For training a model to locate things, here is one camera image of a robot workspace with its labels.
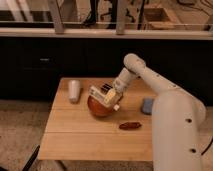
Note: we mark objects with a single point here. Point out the black cabinet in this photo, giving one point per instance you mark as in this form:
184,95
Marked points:
31,67

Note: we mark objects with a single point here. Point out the wooden table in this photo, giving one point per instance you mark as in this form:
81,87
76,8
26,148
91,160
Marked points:
72,133

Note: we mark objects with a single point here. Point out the brown ceramic bowl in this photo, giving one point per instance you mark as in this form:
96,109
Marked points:
97,109

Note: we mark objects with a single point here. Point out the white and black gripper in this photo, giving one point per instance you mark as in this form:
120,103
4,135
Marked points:
110,92

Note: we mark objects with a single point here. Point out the white plastic cup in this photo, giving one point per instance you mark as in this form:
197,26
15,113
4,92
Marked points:
74,88

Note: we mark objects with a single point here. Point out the grey window post right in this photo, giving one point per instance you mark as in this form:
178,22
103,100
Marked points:
120,20

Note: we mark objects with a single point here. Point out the dark red sausage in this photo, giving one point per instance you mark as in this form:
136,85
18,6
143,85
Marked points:
130,125

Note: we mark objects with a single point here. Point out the wooden crate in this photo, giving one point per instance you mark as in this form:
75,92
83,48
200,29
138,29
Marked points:
160,18

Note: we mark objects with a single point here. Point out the grey window post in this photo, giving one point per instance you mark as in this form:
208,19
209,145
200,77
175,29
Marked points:
56,16
120,20

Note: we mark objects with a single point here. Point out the blue sponge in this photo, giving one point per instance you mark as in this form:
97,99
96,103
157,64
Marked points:
147,106

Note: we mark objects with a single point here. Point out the grey window post left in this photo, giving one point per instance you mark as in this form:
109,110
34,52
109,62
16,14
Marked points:
56,16

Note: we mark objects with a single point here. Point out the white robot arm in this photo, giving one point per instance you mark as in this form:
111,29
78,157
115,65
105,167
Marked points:
176,116

